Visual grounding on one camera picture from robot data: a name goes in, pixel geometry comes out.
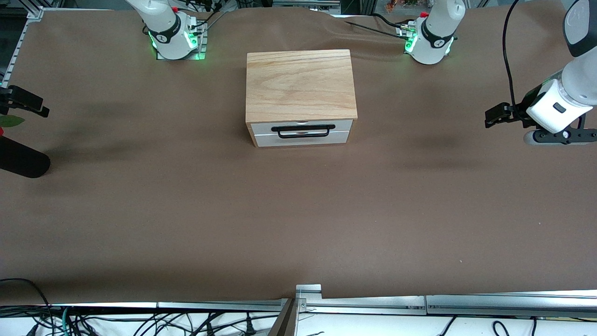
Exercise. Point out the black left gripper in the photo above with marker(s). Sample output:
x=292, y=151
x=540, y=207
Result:
x=521, y=112

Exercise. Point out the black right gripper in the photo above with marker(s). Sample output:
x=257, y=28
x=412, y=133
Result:
x=18, y=99

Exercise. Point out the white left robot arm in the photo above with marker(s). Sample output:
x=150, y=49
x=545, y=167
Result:
x=438, y=32

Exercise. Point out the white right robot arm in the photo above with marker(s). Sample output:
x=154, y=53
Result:
x=163, y=28

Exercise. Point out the wooden drawer cabinet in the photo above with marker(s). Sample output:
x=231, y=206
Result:
x=298, y=84

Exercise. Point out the green leaf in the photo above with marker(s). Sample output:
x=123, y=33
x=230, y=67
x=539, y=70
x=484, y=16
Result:
x=11, y=121

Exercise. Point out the black foam cylinder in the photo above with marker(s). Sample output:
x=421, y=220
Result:
x=23, y=161

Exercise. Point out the brown table cover sheet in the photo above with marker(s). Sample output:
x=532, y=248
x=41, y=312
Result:
x=186, y=210

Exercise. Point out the aluminium frame rail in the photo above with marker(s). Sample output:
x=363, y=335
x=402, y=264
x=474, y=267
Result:
x=224, y=306
x=364, y=305
x=513, y=305
x=18, y=46

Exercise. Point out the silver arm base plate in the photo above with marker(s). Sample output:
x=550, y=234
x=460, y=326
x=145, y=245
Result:
x=202, y=46
x=404, y=32

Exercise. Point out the silver camera mount bracket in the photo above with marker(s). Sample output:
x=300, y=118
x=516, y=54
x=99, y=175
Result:
x=308, y=291

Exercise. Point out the grey camera support strut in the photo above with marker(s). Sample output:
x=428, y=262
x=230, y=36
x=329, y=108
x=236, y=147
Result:
x=285, y=322

